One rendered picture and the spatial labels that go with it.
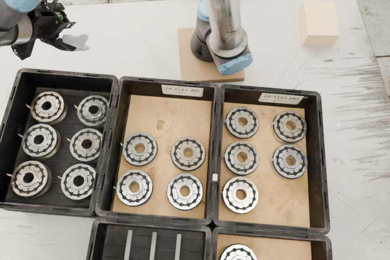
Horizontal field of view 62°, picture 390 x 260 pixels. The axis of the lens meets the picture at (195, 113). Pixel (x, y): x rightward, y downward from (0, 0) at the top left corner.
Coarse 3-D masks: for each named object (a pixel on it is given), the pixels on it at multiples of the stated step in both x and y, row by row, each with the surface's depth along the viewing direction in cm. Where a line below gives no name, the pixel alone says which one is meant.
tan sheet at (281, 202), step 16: (224, 112) 103; (256, 112) 104; (272, 112) 104; (304, 112) 104; (224, 128) 101; (288, 128) 102; (224, 144) 100; (256, 144) 100; (272, 144) 100; (304, 144) 100; (240, 160) 98; (288, 160) 98; (224, 176) 96; (256, 176) 96; (272, 176) 96; (304, 176) 96; (240, 192) 94; (272, 192) 95; (288, 192) 95; (304, 192) 95; (224, 208) 93; (256, 208) 93; (272, 208) 93; (288, 208) 93; (304, 208) 93; (272, 224) 91; (288, 224) 92; (304, 224) 92
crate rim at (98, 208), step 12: (120, 84) 95; (168, 84) 96; (180, 84) 95; (192, 84) 95; (204, 84) 96; (216, 84) 96; (120, 96) 94; (216, 96) 94; (216, 108) 93; (216, 120) 92; (216, 132) 90; (108, 144) 88; (108, 156) 87; (108, 168) 86; (96, 204) 83; (108, 216) 82; (120, 216) 82; (132, 216) 82; (144, 216) 82; (156, 216) 82; (168, 216) 82
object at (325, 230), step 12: (228, 84) 96; (216, 144) 89; (216, 156) 88; (324, 156) 89; (216, 168) 87; (324, 168) 87; (324, 180) 86; (216, 192) 84; (324, 192) 86; (216, 204) 83; (324, 204) 84; (216, 216) 82; (324, 216) 83; (252, 228) 81; (264, 228) 82; (276, 228) 82; (288, 228) 82; (300, 228) 82; (312, 228) 82; (324, 228) 82
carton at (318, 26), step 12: (300, 12) 130; (312, 12) 125; (324, 12) 125; (300, 24) 130; (312, 24) 123; (324, 24) 123; (336, 24) 123; (312, 36) 122; (324, 36) 122; (336, 36) 122
